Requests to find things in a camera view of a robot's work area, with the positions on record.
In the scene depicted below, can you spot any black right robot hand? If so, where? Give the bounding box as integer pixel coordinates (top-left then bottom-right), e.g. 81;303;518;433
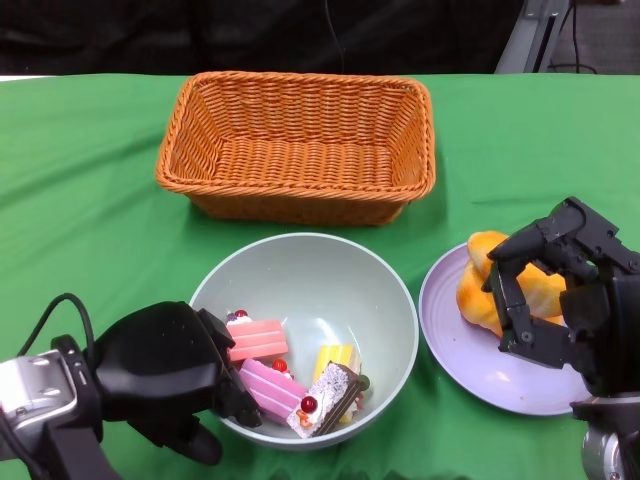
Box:
480;196;640;396

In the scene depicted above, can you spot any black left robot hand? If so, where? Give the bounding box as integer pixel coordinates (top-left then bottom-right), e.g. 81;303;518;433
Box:
92;301;264;466

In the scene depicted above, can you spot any plain golden bread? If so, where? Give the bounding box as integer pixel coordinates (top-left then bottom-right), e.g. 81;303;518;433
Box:
467;229;570;326

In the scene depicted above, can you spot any salmon pink cake slice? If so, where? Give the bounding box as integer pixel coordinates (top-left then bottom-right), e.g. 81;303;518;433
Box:
224;309;290;362

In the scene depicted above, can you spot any magenta pink cake slice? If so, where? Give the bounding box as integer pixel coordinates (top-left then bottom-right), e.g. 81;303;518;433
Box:
238;357;309;426

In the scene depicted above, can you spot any orange white striped bread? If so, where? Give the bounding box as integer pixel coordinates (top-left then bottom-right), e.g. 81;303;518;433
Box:
457;267;506;337

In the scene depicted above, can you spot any grey-green bowl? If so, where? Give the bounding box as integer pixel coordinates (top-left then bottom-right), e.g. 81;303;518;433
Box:
188;232;420;451

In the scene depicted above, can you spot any white chocolate cake slice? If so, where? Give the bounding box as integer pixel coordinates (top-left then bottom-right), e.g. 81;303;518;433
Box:
286;362;372;440

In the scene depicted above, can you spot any yellow cake slice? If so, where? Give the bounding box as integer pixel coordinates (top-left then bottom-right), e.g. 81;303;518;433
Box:
313;343;364;386

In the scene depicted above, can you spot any lavender plate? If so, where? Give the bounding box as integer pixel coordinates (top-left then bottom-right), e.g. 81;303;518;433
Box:
418;242;601;416

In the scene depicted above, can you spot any orange wicker basket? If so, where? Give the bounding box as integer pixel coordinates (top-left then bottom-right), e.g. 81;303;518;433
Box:
154;71;437;226

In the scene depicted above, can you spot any green tablecloth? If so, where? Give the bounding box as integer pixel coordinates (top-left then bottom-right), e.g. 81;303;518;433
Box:
0;73;640;480

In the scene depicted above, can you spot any grey metal stand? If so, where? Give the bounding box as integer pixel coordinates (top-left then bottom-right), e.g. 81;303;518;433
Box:
494;0;571;75

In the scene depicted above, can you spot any black backdrop curtain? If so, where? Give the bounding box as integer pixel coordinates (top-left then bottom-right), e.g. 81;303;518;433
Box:
0;0;526;77

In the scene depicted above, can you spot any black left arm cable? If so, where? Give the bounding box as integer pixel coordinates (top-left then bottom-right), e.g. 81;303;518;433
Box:
17;293;96;361

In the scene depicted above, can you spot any black floor cable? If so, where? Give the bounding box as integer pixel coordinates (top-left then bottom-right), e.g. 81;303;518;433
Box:
547;0;599;75

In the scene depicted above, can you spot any thin black hanging cable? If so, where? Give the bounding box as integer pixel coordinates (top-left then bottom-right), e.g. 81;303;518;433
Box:
323;0;349;74

